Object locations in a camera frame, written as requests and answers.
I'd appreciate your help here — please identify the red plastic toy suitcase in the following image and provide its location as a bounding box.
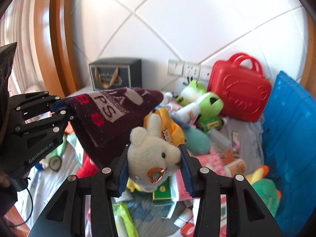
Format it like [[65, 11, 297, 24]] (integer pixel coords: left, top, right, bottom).
[[208, 53, 272, 122]]

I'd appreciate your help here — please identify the white wall socket panel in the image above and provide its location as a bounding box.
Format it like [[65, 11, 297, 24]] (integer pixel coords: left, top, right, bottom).
[[168, 59, 212, 81]]

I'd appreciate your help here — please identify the green wet wipes pack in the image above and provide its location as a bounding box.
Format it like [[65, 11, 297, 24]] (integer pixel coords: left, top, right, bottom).
[[113, 202, 139, 237]]

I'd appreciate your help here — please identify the maroon knitted cloth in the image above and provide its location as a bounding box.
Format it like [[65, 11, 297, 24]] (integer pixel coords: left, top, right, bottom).
[[66, 87, 163, 168]]

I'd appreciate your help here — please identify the teal plush toy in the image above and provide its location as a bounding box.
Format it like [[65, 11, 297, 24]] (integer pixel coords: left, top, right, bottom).
[[183, 128, 211, 156]]

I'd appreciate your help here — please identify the duck plush in frog suit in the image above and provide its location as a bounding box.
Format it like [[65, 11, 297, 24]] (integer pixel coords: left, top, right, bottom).
[[246, 165, 282, 217]]

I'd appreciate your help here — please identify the green frog plush toy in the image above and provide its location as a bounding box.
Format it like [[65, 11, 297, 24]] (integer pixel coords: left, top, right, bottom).
[[175, 78, 224, 124]]

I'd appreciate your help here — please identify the white plush bear toy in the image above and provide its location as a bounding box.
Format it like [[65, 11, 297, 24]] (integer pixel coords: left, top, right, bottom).
[[127, 113, 181, 193]]

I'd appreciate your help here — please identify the black gift box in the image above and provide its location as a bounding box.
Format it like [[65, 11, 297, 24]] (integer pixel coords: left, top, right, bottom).
[[89, 57, 142, 90]]

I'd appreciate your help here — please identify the blue plastic storage crate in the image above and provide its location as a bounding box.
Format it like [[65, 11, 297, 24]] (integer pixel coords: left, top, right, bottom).
[[262, 71, 316, 236]]

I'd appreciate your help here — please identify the green carton box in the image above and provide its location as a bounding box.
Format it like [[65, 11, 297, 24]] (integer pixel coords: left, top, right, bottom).
[[152, 177, 172, 204]]

